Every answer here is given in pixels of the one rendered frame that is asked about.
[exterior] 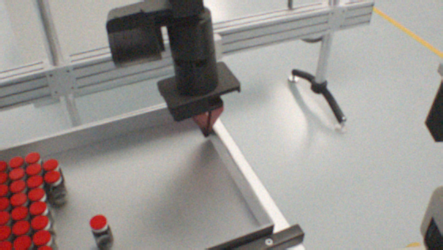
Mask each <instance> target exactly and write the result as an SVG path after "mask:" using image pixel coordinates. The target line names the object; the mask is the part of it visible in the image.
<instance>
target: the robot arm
mask: <svg viewBox="0 0 443 250"><path fill-rule="evenodd" d="M105 27H106V31H107V33H108V44H109V47H110V52H111V53H112V61H113V62H114V64H115V67H116V68H120V67H125V66H132V65H137V64H142V63H150V62H154V61H158V60H162V55H161V53H162V52H165V42H164V38H163V34H162V30H161V28H164V27H166V29H167V33H168V41H169V45H170V52H171V56H172V64H173V68H174V72H175V76H172V77H170V78H166V79H164V80H160V81H157V88H158V91H159V93H160V94H161V96H162V97H164V99H165V103H166V106H167V109H168V111H169V113H170V115H172V117H173V119H174V120H175V121H176V122H179V121H181V120H184V119H188V118H191V117H192V119H193V120H194V121H195V122H196V123H197V124H198V126H199V129H200V130H201V132H202V134H203V136H204V137H205V138H207V137H209V136H210V133H211V131H212V129H213V127H214V125H215V124H216V122H217V121H218V117H219V116H220V115H221V114H222V113H223V111H224V102H223V100H222V98H221V97H220V96H221V95H226V94H229V93H233V92H236V91H237V92H238V93H240V91H241V90H240V82H239V80H238V79H237V78H236V76H235V75H234V74H233V72H232V71H231V69H229V68H228V66H227V65H226V64H225V62H217V55H216V47H215V41H214V27H213V21H212V13H211V10H210V9H209V8H208V7H207V6H205V5H204V0H145V1H140V2H136V3H134V4H130V5H127V6H121V7H118V8H117V7H116V8H114V9H111V10H110V11H109V12H108V16H107V21H106V25H105ZM207 113H208V115H207Z"/></svg>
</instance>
